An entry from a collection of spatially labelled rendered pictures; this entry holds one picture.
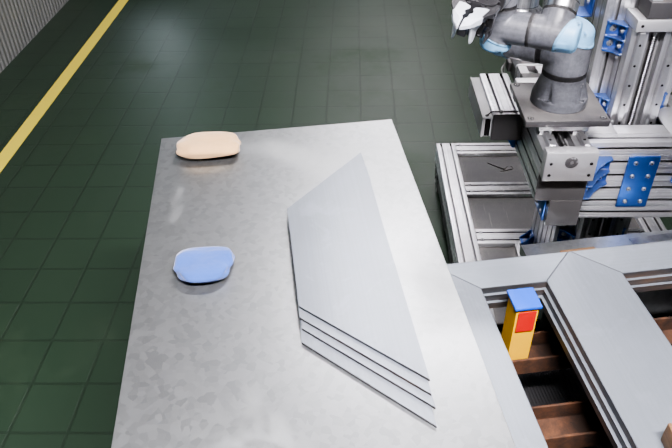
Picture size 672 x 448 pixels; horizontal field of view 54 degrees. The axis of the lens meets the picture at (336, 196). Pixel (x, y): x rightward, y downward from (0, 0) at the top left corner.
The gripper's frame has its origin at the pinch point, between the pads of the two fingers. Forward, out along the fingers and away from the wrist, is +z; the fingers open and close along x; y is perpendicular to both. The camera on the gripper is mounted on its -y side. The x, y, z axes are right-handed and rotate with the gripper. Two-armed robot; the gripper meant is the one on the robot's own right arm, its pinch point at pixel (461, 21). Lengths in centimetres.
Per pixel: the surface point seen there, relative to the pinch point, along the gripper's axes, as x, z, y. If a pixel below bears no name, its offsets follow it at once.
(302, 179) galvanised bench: 26, 9, 44
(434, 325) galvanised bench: -17, 38, 38
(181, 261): 32, 46, 42
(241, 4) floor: 250, -309, 183
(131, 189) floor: 162, -74, 169
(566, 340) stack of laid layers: -41, 10, 57
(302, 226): 17, 26, 41
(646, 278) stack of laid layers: -53, -15, 54
